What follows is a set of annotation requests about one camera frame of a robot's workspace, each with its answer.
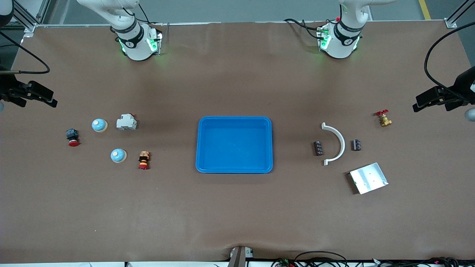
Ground blue plastic tray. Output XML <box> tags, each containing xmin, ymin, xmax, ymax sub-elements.
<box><xmin>196</xmin><ymin>116</ymin><xmax>273</xmax><ymax>174</ymax></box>

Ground black red push button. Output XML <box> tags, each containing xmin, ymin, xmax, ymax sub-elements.
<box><xmin>66</xmin><ymin>128</ymin><xmax>80</xmax><ymax>147</ymax></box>

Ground white circuit breaker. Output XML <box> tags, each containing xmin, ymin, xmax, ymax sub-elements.
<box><xmin>116</xmin><ymin>113</ymin><xmax>137</xmax><ymax>131</ymax></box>

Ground silver metal plate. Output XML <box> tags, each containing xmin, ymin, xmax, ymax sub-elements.
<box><xmin>348</xmin><ymin>162</ymin><xmax>389</xmax><ymax>195</ymax></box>

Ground brown table cover sheet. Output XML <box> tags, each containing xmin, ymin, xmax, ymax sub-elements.
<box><xmin>0</xmin><ymin>20</ymin><xmax>475</xmax><ymax>264</ymax></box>

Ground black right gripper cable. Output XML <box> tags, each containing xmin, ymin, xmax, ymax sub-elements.
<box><xmin>0</xmin><ymin>32</ymin><xmax>51</xmax><ymax>75</ymax></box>

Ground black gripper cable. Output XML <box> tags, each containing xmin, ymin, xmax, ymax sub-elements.
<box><xmin>424</xmin><ymin>22</ymin><xmax>475</xmax><ymax>104</ymax></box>
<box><xmin>0</xmin><ymin>32</ymin><xmax>51</xmax><ymax>75</ymax></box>

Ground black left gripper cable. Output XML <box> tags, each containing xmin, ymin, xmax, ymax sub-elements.
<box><xmin>424</xmin><ymin>22</ymin><xmax>475</xmax><ymax>104</ymax></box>

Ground brass valve with red handle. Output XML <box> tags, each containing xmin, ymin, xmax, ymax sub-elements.
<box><xmin>376</xmin><ymin>109</ymin><xmax>393</xmax><ymax>128</ymax></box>

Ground aluminium frame post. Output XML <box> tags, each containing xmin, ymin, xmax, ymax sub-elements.
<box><xmin>445</xmin><ymin>0</ymin><xmax>475</xmax><ymax>29</ymax></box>
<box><xmin>11</xmin><ymin>0</ymin><xmax>37</xmax><ymax>37</ymax></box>

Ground white curved plastic bracket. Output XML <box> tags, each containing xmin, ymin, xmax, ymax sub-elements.
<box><xmin>321</xmin><ymin>122</ymin><xmax>346</xmax><ymax>166</ymax></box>

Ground metal base connector bracket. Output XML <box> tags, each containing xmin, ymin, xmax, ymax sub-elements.
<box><xmin>317</xmin><ymin>23</ymin><xmax>331</xmax><ymax>52</ymax></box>
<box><xmin>147</xmin><ymin>23</ymin><xmax>164</xmax><ymax>57</ymax></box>

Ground black right arm base cable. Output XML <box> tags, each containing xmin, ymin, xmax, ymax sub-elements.
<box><xmin>122</xmin><ymin>0</ymin><xmax>164</xmax><ymax>26</ymax></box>

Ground black left arm base cables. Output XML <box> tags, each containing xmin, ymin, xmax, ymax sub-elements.
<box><xmin>284</xmin><ymin>18</ymin><xmax>323</xmax><ymax>39</ymax></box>

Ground black cable bundle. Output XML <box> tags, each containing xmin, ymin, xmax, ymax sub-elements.
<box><xmin>371</xmin><ymin>257</ymin><xmax>461</xmax><ymax>267</ymax></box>

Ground black looped cable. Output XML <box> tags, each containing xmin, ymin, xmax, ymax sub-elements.
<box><xmin>293</xmin><ymin>251</ymin><xmax>349</xmax><ymax>267</ymax></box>

